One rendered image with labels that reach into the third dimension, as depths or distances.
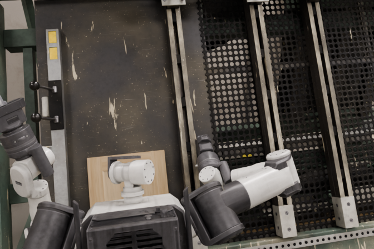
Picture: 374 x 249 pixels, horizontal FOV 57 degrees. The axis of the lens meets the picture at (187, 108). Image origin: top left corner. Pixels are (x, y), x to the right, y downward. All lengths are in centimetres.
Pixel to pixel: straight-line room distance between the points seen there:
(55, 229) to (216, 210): 41
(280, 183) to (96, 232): 53
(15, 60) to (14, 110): 269
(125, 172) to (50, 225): 22
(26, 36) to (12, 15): 203
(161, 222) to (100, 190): 68
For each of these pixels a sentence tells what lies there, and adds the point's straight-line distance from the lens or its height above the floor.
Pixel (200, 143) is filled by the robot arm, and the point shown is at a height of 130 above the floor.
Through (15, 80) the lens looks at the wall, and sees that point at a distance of 383.
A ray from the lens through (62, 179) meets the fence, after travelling 144.
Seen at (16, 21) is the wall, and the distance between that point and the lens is 368.
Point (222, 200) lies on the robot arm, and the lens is 97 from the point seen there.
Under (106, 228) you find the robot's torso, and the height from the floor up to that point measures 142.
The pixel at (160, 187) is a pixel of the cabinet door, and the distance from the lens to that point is 144.
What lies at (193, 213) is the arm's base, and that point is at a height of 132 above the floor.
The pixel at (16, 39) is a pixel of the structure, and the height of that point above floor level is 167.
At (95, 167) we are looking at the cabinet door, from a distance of 145.
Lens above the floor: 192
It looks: 22 degrees down
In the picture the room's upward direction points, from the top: 2 degrees counter-clockwise
